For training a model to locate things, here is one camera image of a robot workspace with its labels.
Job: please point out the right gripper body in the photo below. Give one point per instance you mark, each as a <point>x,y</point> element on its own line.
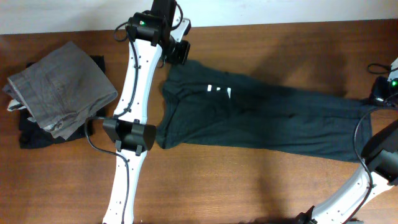
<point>384,89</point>

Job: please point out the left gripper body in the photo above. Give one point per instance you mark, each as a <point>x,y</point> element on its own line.
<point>175,51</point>

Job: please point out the black Nike t-shirt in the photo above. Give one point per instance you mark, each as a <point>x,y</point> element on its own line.
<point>211,107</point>

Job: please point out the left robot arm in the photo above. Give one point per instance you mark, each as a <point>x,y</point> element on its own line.
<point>154,36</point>

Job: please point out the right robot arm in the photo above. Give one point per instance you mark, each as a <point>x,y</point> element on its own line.
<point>377,172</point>

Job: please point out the folded grey trousers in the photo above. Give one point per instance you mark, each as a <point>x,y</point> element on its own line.
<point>62,90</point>

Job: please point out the folded black garment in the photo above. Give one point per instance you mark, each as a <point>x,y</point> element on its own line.
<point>33,137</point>

